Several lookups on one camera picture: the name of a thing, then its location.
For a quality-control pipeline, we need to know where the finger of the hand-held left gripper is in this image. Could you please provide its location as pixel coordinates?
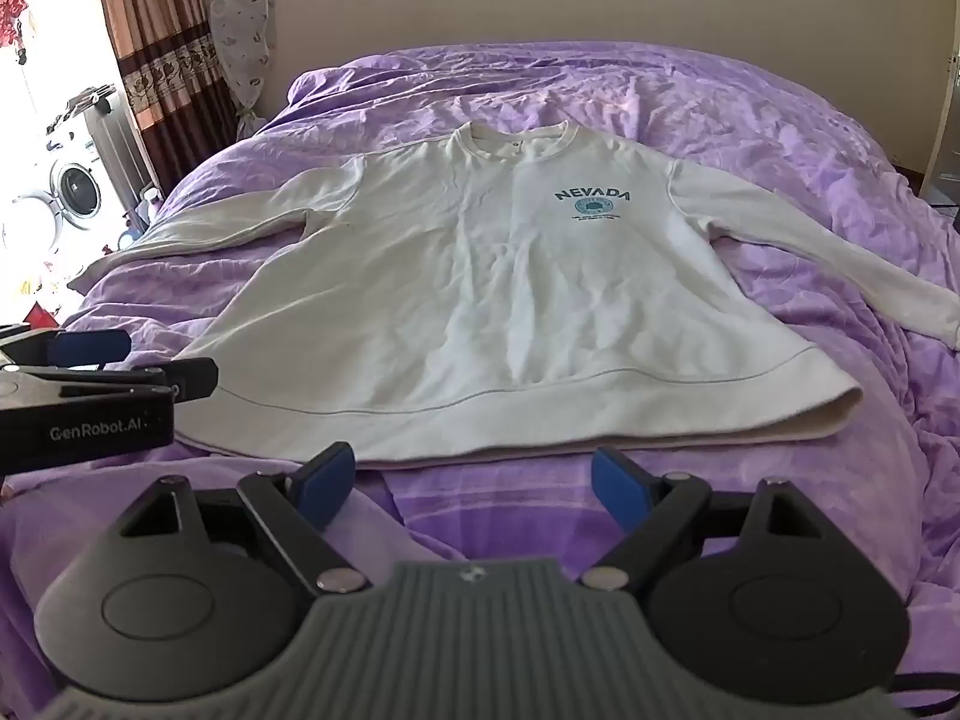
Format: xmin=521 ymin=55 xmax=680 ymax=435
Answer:
xmin=0 ymin=358 xmax=220 ymax=412
xmin=0 ymin=323 xmax=133 ymax=370

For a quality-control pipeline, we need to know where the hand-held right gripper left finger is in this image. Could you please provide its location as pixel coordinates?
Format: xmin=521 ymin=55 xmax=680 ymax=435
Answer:
xmin=118 ymin=442 xmax=373 ymax=594

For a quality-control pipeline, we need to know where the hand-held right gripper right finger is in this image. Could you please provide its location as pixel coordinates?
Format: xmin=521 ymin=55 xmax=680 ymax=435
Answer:
xmin=578 ymin=448 xmax=832 ymax=593

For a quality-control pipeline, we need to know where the white printed sweatshirt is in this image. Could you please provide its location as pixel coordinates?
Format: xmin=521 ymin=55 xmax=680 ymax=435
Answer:
xmin=67 ymin=118 xmax=960 ymax=466

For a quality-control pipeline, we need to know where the white washing machine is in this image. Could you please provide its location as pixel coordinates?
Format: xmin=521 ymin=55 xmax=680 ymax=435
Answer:
xmin=0 ymin=141 xmax=112 ymax=263

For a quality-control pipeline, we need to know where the grey metal appliance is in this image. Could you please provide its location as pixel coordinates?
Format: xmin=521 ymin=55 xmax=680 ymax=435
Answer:
xmin=45 ymin=85 xmax=151 ymax=197

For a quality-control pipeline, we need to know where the brown striped curtain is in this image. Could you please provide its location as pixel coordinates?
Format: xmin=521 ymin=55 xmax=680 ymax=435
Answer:
xmin=90 ymin=0 xmax=245 ymax=200

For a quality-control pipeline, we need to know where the white patterned tied curtain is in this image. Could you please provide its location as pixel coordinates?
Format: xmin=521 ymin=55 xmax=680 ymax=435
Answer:
xmin=205 ymin=0 xmax=279 ymax=143

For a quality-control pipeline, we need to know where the red hanging cloth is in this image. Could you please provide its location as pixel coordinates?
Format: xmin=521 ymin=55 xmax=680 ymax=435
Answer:
xmin=0 ymin=0 xmax=32 ymax=65

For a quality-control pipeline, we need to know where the purple bed blanket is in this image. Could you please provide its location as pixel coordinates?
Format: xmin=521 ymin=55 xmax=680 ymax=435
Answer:
xmin=0 ymin=41 xmax=960 ymax=720

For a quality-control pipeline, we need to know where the white furniture panel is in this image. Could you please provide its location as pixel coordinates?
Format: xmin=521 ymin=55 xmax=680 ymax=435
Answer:
xmin=922 ymin=37 xmax=960 ymax=212

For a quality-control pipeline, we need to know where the black cable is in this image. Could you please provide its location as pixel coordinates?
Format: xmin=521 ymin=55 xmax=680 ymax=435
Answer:
xmin=891 ymin=669 xmax=960 ymax=720

